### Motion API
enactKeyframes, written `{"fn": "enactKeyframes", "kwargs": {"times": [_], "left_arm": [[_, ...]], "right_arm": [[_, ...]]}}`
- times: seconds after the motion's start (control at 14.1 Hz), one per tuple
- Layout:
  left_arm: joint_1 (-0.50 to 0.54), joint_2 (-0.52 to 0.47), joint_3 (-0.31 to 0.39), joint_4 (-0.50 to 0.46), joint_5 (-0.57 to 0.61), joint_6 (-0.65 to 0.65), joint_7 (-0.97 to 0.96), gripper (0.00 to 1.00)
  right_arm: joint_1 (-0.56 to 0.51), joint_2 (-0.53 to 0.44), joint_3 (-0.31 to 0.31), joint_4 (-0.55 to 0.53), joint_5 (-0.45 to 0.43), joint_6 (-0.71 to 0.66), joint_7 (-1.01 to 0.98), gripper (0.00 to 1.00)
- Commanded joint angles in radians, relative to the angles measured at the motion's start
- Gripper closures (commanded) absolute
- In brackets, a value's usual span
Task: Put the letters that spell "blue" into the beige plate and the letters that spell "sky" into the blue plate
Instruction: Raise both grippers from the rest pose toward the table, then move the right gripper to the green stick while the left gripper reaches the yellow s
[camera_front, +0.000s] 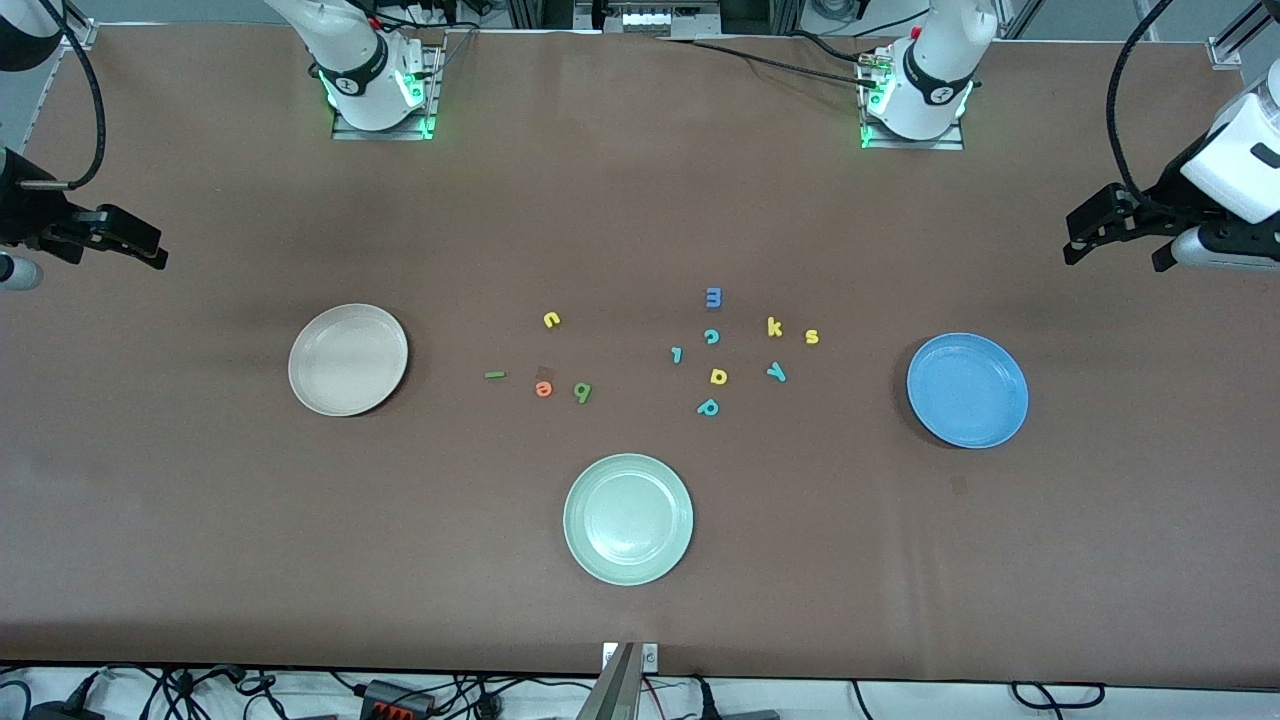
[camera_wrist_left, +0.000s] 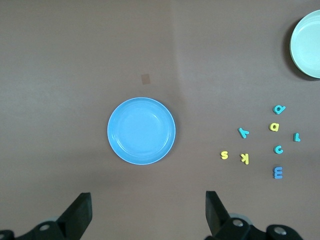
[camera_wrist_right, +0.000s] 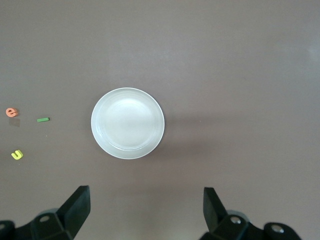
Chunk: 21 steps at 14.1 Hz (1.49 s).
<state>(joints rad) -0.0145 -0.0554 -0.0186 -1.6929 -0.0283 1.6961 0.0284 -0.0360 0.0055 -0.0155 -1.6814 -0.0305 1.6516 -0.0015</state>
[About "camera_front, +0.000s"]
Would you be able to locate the pale green plate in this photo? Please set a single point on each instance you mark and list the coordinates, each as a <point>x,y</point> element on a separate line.
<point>628,520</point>

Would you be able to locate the teal foam letter y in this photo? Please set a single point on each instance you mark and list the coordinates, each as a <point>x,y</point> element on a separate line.
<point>777,372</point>

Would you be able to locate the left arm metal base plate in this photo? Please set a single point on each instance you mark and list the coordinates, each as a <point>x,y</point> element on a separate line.
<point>915,144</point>

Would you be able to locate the white pole bracket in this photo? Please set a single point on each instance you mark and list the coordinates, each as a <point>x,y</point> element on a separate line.
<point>650,656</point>

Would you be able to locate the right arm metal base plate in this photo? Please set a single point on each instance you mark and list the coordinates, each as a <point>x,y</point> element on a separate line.
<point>385,133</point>

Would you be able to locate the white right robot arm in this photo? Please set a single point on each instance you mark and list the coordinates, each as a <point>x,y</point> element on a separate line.
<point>360,60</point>

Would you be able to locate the grey camera mount pole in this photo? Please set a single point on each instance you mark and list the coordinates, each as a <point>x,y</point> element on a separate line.
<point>612,690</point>

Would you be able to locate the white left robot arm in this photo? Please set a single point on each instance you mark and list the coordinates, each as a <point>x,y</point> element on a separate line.
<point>935,70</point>

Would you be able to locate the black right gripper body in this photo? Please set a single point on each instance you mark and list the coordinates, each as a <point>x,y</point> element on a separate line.
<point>28,212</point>

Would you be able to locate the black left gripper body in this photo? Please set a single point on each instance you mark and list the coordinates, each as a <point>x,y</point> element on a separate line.
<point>1166,203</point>

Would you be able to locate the beige brown plate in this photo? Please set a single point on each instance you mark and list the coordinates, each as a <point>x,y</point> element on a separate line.
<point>345,365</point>

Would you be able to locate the teal foam letter p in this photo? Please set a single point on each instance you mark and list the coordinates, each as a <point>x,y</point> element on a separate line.
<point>701,410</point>

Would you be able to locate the grey connector box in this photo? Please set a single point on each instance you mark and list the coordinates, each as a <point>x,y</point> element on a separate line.
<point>655,18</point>

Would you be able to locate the blue plate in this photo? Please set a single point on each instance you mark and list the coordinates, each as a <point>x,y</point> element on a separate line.
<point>965,395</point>

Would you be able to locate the aluminium corner rail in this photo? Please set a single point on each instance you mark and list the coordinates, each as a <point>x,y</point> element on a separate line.
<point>1225,50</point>
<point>82,35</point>

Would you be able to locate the black red power adapter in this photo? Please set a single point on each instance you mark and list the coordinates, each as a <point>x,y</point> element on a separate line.
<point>395,697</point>

